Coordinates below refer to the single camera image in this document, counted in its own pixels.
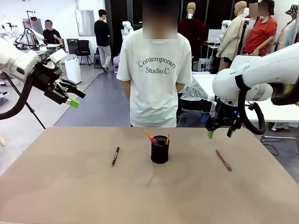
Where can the seated man black shirt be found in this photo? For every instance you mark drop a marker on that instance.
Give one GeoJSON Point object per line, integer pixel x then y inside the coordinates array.
{"type": "Point", "coordinates": [51, 35]}

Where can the dark red pen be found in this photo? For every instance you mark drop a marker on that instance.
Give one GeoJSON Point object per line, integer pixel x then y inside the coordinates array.
{"type": "Point", "coordinates": [223, 160]}

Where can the black office chair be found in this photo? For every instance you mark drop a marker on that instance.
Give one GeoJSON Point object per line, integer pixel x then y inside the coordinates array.
{"type": "Point", "coordinates": [83, 50]}

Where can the standing man black shirt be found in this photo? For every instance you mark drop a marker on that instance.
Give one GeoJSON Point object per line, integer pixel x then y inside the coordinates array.
{"type": "Point", "coordinates": [102, 32]}

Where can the mannequin with bucket hat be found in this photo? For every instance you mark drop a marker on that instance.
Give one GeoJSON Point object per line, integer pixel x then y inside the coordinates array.
{"type": "Point", "coordinates": [288, 30]}

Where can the grey cloth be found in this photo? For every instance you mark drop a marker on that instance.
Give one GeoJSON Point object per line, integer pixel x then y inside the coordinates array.
{"type": "Point", "coordinates": [195, 92]}

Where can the person in red shirt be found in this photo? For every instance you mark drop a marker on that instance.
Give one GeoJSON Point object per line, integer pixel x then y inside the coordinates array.
{"type": "Point", "coordinates": [260, 35]}

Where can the black mesh pen holder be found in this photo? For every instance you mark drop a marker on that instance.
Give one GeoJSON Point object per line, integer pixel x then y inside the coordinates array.
{"type": "Point", "coordinates": [160, 154]}

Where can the small grey cabinet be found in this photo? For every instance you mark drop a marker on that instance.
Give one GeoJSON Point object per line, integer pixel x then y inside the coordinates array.
{"type": "Point", "coordinates": [204, 65]}

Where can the mannequin with dark red garment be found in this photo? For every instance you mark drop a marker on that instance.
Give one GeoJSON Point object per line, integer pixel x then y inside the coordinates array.
{"type": "Point", "coordinates": [192, 30]}

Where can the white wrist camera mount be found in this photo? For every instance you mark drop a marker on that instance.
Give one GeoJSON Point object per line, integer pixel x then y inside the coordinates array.
{"type": "Point", "coordinates": [58, 55]}

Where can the silver wall panel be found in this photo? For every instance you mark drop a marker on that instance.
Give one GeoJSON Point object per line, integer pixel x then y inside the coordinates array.
{"type": "Point", "coordinates": [85, 22]}

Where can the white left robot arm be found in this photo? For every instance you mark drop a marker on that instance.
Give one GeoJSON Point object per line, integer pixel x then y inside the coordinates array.
{"type": "Point", "coordinates": [14, 63]}

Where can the yellow pencil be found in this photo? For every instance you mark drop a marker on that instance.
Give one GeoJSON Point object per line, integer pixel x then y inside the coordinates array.
{"type": "Point", "coordinates": [148, 135]}
{"type": "Point", "coordinates": [167, 139]}

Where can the white air purifier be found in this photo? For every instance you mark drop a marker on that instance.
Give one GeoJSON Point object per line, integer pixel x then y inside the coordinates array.
{"type": "Point", "coordinates": [73, 71]}

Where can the light wooden slat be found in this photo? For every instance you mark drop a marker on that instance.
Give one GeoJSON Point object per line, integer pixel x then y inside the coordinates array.
{"type": "Point", "coordinates": [2, 141]}

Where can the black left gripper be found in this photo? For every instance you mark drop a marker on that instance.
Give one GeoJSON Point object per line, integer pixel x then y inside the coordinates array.
{"type": "Point", "coordinates": [44, 77]}

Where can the person in white T-shirt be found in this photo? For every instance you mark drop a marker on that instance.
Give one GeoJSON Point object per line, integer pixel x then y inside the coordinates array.
{"type": "Point", "coordinates": [154, 93]}

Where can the white lab robot arm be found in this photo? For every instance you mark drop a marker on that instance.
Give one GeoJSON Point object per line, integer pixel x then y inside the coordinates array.
{"type": "Point", "coordinates": [127, 26]}
{"type": "Point", "coordinates": [225, 24]}
{"type": "Point", "coordinates": [32, 35]}

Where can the mannequin with beige coat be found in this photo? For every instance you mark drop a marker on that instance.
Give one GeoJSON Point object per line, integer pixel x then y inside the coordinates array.
{"type": "Point", "coordinates": [232, 39]}

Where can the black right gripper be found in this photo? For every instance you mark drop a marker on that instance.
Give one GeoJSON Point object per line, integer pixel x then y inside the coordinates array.
{"type": "Point", "coordinates": [225, 112]}

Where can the white table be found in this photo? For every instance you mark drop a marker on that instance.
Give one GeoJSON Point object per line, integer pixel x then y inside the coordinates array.
{"type": "Point", "coordinates": [268, 112]}

